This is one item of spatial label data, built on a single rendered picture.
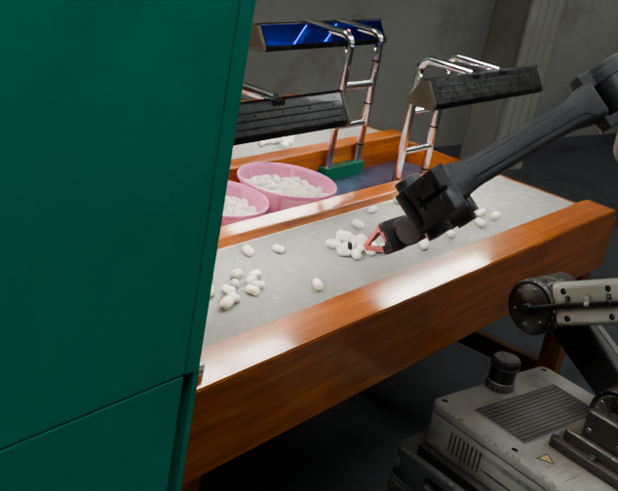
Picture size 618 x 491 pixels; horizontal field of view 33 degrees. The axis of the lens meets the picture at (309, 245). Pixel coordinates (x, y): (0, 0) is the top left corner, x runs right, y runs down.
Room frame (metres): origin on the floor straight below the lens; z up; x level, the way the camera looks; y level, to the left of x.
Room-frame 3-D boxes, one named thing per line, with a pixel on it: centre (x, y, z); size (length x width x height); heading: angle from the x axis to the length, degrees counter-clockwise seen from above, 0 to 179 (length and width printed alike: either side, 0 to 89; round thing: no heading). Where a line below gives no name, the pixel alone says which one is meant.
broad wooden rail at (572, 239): (2.17, -0.30, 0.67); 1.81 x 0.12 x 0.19; 146
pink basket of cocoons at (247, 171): (2.58, 0.09, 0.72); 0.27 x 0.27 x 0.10
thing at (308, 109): (1.97, 0.17, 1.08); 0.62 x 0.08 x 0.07; 146
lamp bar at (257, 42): (3.09, 0.08, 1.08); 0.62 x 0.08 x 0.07; 146
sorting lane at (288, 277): (2.29, -0.13, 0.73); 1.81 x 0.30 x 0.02; 146
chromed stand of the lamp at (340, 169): (3.04, 0.01, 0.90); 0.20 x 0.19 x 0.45; 146
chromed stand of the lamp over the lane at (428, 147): (2.82, -0.32, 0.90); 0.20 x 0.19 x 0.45; 146
